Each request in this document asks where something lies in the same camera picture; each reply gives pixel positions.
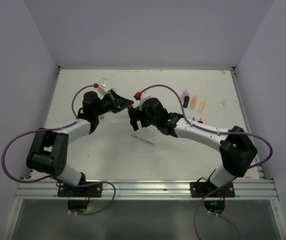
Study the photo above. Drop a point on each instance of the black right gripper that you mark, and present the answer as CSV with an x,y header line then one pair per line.
x,y
135,113

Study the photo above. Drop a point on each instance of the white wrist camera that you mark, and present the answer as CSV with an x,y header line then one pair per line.
x,y
144,97
102,87

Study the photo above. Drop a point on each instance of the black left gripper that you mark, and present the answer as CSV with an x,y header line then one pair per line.
x,y
118,103

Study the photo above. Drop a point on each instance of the pastel peach highlighter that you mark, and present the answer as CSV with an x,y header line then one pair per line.
x,y
193,103

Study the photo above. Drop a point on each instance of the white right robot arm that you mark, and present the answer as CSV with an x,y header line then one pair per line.
x,y
235,148

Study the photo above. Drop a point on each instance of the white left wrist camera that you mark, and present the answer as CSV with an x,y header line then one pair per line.
x,y
102,87

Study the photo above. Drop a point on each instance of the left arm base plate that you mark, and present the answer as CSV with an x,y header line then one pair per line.
x,y
85,193

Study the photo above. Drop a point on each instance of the pastel yellow highlighter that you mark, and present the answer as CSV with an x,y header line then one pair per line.
x,y
201,105

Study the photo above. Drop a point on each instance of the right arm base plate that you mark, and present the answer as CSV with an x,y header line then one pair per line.
x,y
216,202

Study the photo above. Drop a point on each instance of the aluminium front rail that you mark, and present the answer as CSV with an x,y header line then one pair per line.
x,y
240,189

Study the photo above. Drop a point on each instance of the orange cap black highlighter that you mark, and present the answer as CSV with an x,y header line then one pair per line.
x,y
200,121

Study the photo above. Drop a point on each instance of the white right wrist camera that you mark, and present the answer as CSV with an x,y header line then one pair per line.
x,y
144,97

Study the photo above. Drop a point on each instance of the thin grey pen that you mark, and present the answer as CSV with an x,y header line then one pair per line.
x,y
142,139

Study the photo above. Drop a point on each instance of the green cap black highlighter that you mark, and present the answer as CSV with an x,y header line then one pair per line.
x,y
186,100

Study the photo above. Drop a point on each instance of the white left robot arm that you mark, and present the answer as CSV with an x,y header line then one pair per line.
x,y
49,150

